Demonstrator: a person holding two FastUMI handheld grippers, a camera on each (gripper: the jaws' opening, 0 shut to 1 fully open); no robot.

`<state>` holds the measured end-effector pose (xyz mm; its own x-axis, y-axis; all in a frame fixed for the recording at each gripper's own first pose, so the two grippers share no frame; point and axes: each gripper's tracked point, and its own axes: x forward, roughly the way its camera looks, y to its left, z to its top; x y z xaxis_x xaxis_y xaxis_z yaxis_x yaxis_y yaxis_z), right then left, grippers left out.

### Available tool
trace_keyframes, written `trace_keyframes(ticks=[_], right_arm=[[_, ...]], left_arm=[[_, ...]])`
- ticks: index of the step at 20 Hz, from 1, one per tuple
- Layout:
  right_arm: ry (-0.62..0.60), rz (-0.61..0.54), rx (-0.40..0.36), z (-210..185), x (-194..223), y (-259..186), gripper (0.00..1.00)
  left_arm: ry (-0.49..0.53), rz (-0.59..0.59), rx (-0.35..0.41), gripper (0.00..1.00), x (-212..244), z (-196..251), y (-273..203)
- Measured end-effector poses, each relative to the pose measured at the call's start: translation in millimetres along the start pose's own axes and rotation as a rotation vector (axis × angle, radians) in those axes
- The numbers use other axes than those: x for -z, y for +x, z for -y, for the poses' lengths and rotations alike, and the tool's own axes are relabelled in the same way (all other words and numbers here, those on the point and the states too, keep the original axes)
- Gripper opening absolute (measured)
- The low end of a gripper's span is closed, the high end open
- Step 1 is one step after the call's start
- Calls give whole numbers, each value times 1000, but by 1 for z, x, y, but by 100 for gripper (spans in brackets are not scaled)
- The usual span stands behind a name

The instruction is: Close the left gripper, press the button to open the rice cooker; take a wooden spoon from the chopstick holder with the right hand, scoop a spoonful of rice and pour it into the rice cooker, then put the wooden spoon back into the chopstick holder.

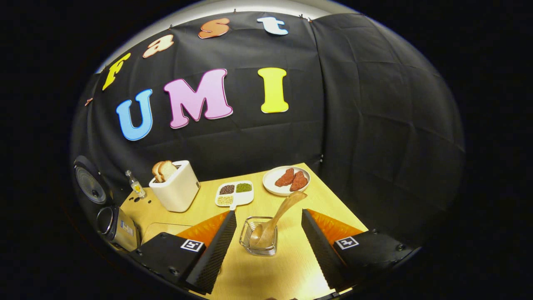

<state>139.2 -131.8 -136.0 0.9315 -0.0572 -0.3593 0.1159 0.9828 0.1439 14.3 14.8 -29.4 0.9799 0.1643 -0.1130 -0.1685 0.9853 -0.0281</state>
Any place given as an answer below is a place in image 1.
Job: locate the white toaster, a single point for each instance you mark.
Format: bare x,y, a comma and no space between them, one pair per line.
179,191

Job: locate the toast bread slice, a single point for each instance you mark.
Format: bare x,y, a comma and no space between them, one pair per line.
156,171
168,168

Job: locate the pale soybeans pile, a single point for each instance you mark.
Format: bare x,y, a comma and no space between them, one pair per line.
225,200

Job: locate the green beans pile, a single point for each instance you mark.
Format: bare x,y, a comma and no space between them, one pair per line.
244,187

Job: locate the white divided dish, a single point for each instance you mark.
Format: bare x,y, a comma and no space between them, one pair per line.
243,198

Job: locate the small glass bottle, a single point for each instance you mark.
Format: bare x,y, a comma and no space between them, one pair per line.
137,187

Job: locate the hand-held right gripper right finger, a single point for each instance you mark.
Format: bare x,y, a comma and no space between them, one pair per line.
322,250

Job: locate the white round plate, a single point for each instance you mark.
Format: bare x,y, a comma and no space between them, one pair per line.
270,183

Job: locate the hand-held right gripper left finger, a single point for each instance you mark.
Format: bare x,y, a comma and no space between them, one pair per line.
214,250

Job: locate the dark beans pile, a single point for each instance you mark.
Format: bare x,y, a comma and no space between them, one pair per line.
227,189

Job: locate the wooden spoon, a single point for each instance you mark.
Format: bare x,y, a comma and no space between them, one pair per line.
277,218

